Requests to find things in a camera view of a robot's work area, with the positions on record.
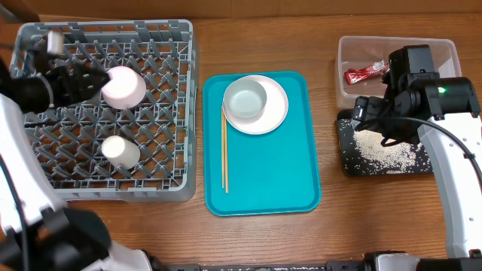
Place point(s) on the grey dishwasher rack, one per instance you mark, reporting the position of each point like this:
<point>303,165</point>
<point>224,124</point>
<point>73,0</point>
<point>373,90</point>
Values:
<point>67,141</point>

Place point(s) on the white round plate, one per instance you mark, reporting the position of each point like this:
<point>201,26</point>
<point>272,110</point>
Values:
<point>273,114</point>

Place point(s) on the pink shallow bowl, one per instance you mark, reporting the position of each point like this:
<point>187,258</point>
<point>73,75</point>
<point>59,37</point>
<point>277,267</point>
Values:
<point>125,89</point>

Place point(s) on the teal plastic tray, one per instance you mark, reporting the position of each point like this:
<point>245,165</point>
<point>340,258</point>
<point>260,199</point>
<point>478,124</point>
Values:
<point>273,173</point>

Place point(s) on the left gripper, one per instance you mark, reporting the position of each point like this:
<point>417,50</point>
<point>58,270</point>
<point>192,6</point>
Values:
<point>83,92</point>

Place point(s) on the white paper cup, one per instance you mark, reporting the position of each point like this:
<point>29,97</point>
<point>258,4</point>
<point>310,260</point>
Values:
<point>120,152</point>

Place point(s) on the grey bowl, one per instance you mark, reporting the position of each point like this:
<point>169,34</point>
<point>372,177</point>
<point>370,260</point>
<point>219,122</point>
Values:
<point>245,98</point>

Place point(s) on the white rice grains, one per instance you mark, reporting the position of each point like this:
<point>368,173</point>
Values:
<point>384,150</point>

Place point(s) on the clear plastic bin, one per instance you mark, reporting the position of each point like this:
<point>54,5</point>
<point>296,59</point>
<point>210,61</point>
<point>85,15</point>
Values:
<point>358,52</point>

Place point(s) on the red snack wrapper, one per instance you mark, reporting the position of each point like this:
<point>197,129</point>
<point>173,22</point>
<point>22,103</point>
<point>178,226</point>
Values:
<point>354,76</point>

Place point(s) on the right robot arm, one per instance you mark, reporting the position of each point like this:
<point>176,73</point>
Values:
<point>444,115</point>

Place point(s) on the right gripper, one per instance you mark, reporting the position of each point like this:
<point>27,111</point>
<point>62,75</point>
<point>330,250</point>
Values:
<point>363,111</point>

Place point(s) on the black food waste tray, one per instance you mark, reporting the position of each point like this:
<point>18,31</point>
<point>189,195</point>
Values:
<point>348,162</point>

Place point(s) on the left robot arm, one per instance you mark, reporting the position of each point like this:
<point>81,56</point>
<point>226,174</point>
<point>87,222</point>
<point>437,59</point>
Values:
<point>42,232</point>

